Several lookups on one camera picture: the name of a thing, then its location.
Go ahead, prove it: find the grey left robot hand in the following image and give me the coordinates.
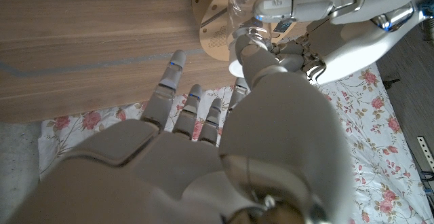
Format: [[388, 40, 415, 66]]
[[252, 0, 434, 86]]

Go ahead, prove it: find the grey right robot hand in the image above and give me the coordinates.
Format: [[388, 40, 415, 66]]
[[0, 33, 355, 224]]

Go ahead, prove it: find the cardboard filament reel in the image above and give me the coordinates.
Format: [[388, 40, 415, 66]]
[[191, 0, 311, 62]]

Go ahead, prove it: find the floral backdrop cloth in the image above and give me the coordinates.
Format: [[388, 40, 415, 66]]
[[37, 62, 434, 224]]

